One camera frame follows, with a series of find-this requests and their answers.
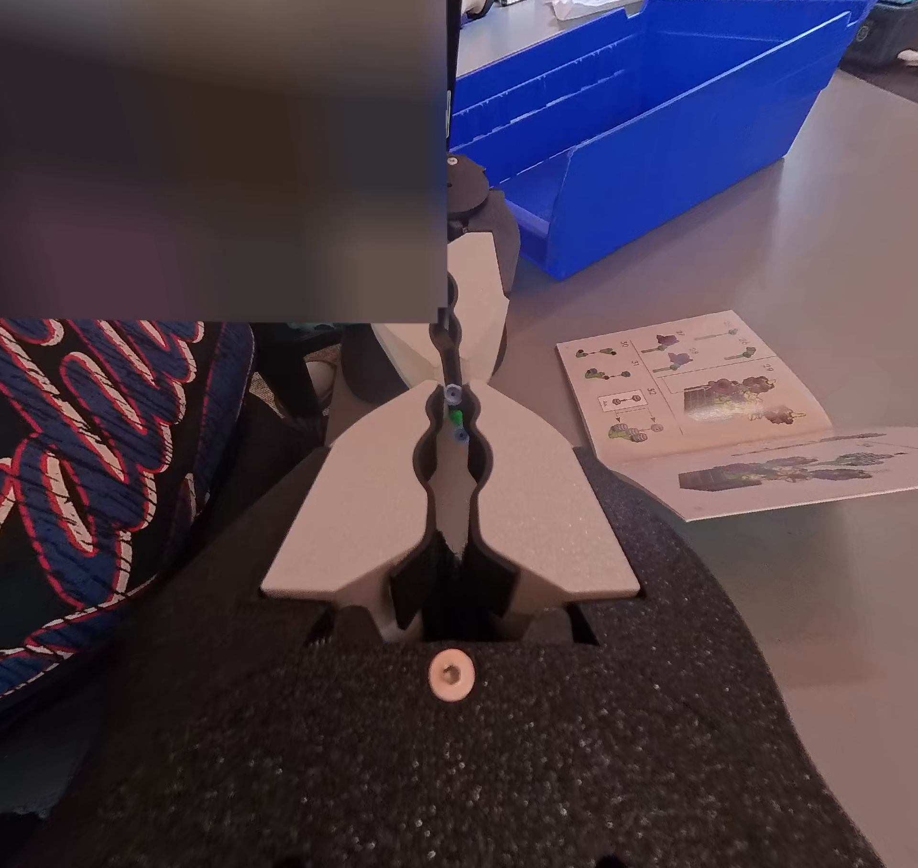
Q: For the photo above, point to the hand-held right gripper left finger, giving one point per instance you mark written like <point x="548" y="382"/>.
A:
<point x="359" y="517"/>

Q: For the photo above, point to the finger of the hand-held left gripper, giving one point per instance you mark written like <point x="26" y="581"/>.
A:
<point x="409" y="352"/>
<point x="481" y="302"/>

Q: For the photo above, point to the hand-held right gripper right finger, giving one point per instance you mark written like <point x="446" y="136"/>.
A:
<point x="552" y="510"/>

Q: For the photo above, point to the large blue plastic bin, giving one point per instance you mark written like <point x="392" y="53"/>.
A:
<point x="674" y="123"/>

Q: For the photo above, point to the black rounded pad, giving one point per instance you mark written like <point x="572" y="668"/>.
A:
<point x="359" y="366"/>

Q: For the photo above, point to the lego instruction booklet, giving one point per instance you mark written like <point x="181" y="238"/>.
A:
<point x="689" y="395"/>

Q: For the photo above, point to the small black device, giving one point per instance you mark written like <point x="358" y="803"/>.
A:
<point x="887" y="29"/>

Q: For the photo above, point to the short green lego stalk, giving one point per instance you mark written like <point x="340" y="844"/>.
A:
<point x="455" y="414"/>

